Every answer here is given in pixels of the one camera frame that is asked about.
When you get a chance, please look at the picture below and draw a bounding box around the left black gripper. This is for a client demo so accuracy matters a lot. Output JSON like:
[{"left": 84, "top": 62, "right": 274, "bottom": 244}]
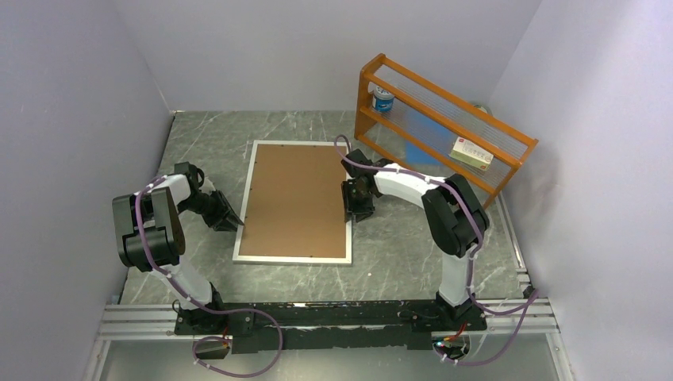
[{"left": 178, "top": 189, "right": 243, "bottom": 232}]

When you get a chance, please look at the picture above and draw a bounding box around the white picture frame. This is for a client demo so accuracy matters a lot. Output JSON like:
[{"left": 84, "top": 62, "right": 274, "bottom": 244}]
[{"left": 232, "top": 140, "right": 354, "bottom": 266}]

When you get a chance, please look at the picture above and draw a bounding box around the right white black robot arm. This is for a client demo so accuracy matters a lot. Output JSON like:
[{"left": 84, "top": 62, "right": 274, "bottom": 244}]
[{"left": 341, "top": 149, "right": 490, "bottom": 329}]

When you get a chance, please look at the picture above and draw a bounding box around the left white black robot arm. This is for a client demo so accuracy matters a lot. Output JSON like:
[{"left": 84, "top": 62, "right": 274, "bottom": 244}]
[{"left": 112, "top": 162, "right": 244, "bottom": 333}]

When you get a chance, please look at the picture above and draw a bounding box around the orange wooden shelf rack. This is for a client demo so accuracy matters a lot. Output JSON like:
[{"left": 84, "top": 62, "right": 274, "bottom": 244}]
[{"left": 354, "top": 53, "right": 538, "bottom": 207}]

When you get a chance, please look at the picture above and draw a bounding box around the blue paper sheet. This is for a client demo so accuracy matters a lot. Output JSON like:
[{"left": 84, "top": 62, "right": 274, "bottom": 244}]
[{"left": 405, "top": 111, "right": 448, "bottom": 167}]

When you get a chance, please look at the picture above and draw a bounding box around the blue white can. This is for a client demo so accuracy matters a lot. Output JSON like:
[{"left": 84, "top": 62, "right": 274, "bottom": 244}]
[{"left": 371, "top": 86, "right": 394, "bottom": 113}]

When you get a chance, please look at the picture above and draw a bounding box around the small cream red box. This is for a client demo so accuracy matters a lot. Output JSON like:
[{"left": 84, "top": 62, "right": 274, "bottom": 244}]
[{"left": 449, "top": 137, "right": 494, "bottom": 171}]

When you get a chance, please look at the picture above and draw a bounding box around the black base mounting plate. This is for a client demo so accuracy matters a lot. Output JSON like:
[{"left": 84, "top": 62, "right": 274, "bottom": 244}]
[{"left": 175, "top": 297, "right": 487, "bottom": 354}]

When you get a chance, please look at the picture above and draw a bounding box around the tape roll behind shelf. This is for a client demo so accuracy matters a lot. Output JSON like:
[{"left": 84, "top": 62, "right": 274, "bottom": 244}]
[{"left": 472, "top": 103, "right": 493, "bottom": 116}]

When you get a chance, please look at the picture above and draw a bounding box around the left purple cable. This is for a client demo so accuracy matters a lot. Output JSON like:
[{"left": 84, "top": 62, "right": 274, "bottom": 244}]
[{"left": 134, "top": 175, "right": 286, "bottom": 379}]

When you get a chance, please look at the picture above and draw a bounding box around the aluminium rail frame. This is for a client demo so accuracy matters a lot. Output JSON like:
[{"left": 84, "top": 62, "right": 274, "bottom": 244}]
[{"left": 83, "top": 195, "right": 575, "bottom": 380}]

